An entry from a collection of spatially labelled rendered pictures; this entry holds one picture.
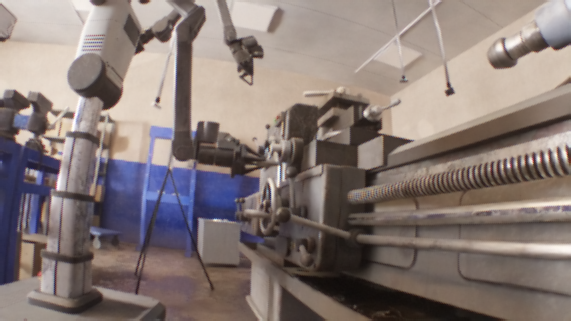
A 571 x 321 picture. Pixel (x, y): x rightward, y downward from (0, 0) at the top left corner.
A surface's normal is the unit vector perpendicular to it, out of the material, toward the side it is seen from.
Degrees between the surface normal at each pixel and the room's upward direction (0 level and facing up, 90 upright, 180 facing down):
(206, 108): 90
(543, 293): 90
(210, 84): 90
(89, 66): 90
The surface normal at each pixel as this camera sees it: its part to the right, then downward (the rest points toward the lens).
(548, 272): -0.95, -0.12
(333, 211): 0.30, -0.18
